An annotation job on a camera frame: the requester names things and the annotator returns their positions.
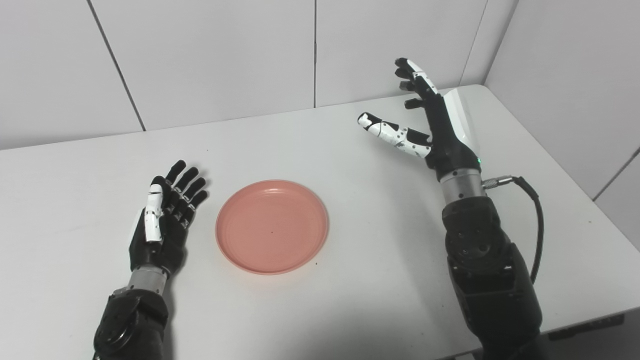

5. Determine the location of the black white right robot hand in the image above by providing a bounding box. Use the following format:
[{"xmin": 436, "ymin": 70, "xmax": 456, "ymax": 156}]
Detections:
[{"xmin": 357, "ymin": 57, "xmax": 482, "ymax": 182}]

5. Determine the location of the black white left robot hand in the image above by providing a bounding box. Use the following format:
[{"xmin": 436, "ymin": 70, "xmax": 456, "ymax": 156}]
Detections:
[{"xmin": 129, "ymin": 160, "xmax": 209, "ymax": 277}]

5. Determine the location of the pink round plate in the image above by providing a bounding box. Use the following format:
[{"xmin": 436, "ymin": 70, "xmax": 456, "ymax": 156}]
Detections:
[{"xmin": 215, "ymin": 180, "xmax": 330, "ymax": 275}]

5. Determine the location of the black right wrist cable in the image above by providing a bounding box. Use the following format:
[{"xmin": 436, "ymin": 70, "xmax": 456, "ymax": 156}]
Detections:
[{"xmin": 481, "ymin": 175, "xmax": 545, "ymax": 285}]

